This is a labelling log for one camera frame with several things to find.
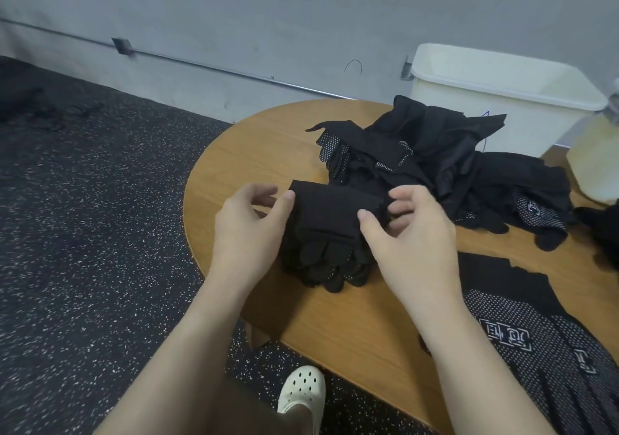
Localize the person's left forearm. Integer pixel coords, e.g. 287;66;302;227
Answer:
97;275;257;435

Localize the person's left white shoe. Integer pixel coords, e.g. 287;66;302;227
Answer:
277;365;327;435

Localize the pile of black gloves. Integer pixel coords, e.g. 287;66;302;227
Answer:
306;94;619;267
280;180;393;293

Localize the person's right forearm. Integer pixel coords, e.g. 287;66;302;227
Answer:
416;293;557;435

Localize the stack of black gloves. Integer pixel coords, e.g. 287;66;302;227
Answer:
280;180;393;293

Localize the person's left leg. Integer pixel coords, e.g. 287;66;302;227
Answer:
208;382;313;435

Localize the person's left hand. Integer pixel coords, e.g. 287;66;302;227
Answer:
208;182;296;300

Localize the grey wall pipe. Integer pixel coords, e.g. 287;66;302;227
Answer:
0;16;354;101

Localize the white plastic bin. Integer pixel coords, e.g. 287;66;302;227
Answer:
565;77;619;206
401;43;609;159

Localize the person's right hand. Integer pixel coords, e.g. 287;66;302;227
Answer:
358;184;466;320

